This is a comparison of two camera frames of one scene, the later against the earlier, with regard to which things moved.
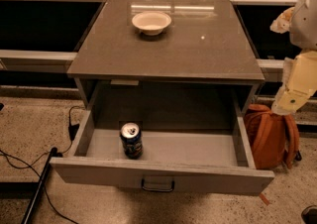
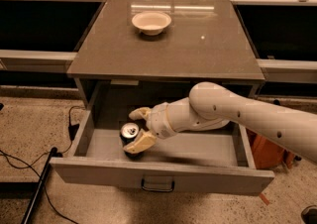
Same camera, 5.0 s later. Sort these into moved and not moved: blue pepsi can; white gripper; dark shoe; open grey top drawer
Moved: white gripper
Not moved: open grey top drawer; blue pepsi can; dark shoe
